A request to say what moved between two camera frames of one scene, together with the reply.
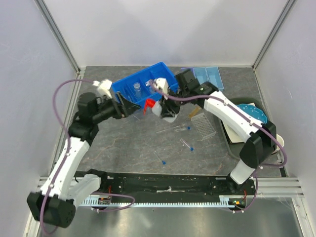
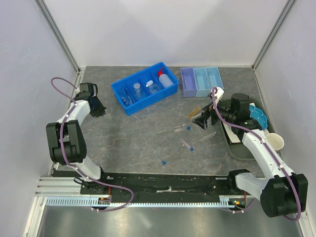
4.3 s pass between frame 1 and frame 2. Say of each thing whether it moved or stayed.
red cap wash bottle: moved
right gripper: moved
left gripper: moved
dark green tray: stayed
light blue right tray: stayed
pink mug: stayed
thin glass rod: stayed
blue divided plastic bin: stayed
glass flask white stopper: stayed
